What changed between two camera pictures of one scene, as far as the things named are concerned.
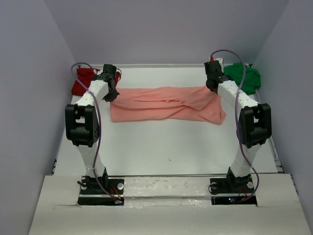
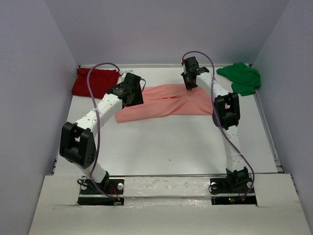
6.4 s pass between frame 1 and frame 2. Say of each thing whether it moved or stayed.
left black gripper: moved
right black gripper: moved
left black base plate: stayed
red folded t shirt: stayed
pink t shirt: moved
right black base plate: stayed
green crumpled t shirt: stayed
